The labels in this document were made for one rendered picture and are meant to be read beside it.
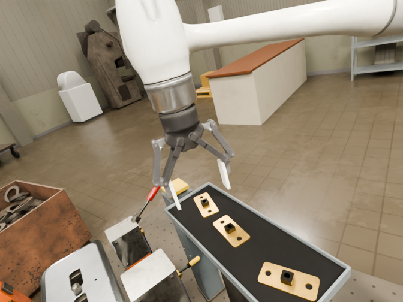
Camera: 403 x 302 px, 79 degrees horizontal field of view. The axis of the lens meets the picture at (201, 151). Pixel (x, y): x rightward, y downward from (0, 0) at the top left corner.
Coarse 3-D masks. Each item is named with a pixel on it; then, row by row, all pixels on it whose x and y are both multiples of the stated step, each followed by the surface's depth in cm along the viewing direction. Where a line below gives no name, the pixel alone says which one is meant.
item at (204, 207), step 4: (200, 196) 61; (204, 196) 60; (208, 196) 60; (196, 200) 60; (200, 200) 58; (204, 200) 58; (208, 200) 59; (200, 204) 58; (204, 204) 57; (208, 204) 57; (212, 204) 57; (200, 208) 57; (204, 208) 56; (208, 208) 56; (212, 208) 56; (216, 208) 55; (204, 212) 55; (212, 212) 55; (216, 212) 54; (204, 216) 54; (208, 216) 54
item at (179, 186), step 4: (176, 180) 71; (180, 180) 71; (176, 184) 69; (180, 184) 69; (184, 184) 68; (176, 188) 67; (180, 188) 67; (184, 188) 67; (176, 192) 66; (180, 192) 67
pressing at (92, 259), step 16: (96, 240) 81; (80, 256) 76; (96, 256) 75; (48, 272) 74; (64, 272) 72; (96, 272) 69; (112, 272) 67; (48, 288) 68; (64, 288) 67; (96, 288) 64; (112, 288) 63
